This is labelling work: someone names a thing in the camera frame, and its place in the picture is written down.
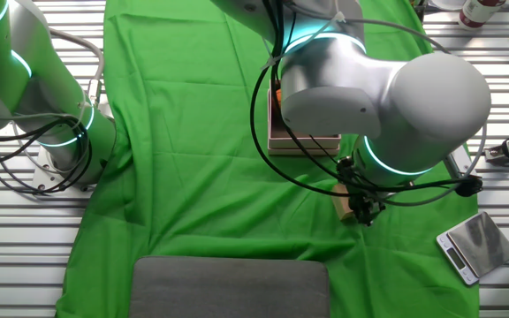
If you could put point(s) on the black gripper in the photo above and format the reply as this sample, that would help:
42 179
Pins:
365 199

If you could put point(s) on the large wooden block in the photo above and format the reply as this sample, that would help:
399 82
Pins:
342 205

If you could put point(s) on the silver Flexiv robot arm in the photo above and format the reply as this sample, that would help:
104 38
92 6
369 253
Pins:
413 97

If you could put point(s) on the silver digital kitchen scale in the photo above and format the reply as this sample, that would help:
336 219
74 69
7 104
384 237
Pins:
480 243

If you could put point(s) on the grey cushion pad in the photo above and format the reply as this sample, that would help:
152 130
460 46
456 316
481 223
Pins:
228 287

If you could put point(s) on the green cloth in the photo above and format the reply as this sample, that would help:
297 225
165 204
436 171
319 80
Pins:
192 176

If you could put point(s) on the red and white can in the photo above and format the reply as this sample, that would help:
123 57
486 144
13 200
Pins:
475 13

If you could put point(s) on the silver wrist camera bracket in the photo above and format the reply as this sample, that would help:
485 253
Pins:
458 161

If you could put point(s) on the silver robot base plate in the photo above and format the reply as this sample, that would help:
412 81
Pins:
42 170

